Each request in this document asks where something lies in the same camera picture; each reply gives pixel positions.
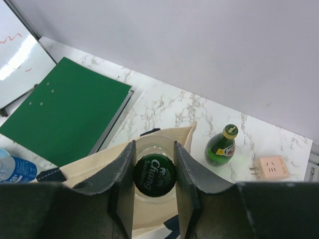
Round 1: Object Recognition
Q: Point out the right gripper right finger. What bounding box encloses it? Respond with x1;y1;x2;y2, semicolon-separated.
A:
173;142;319;239

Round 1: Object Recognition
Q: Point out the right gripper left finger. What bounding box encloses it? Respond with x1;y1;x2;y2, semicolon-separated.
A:
0;141;136;239

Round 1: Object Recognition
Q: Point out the beige canvas tote bag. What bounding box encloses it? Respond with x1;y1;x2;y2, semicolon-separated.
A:
36;121;198;239

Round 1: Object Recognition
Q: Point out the clear Chang glass bottle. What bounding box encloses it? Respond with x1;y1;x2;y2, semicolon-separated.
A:
134;135;177;204

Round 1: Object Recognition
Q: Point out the green glass bottle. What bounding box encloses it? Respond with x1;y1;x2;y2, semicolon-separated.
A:
204;124;239;167

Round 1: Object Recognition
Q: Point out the pink power adapter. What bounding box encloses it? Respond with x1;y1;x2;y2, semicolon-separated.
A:
250;155;290;181

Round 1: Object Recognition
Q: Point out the white whiteboard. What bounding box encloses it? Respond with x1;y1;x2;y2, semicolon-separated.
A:
0;0;56;117

